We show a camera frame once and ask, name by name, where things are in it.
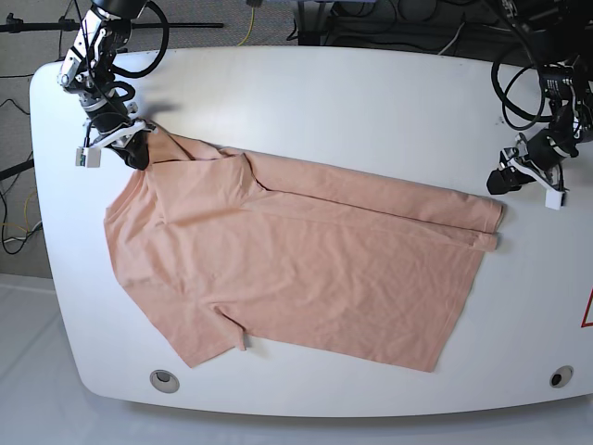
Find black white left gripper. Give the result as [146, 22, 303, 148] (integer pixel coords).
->
[486, 132, 568, 195]

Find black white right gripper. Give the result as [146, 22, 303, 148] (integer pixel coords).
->
[82, 106, 157, 170]

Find peach pink T-shirt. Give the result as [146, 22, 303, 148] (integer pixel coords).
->
[104, 132, 504, 373]

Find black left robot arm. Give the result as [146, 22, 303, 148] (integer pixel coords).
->
[486, 1, 592, 199]

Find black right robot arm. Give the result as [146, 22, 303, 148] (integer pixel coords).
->
[57, 1, 170, 171]

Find red triangle sticker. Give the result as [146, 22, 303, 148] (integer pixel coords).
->
[581, 291, 593, 328]

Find right table grommet hole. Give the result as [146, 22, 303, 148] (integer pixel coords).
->
[549, 365, 574, 388]

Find table grommet hole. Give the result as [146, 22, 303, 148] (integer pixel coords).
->
[549, 365, 574, 388]
[149, 370, 180, 394]

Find left table grommet hole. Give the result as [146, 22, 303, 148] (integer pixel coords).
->
[149, 370, 180, 394]

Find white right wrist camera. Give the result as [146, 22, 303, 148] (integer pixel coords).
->
[75, 147, 101, 168]

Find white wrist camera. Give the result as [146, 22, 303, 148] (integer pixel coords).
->
[545, 189, 566, 210]
[75, 147, 101, 168]

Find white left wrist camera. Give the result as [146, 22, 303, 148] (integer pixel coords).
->
[545, 189, 566, 210]

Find white cable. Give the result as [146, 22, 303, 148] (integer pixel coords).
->
[437, 20, 467, 56]

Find tangled black cables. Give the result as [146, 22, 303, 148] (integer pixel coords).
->
[285, 0, 511, 61]

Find yellow cable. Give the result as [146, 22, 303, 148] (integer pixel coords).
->
[237, 7, 257, 47]

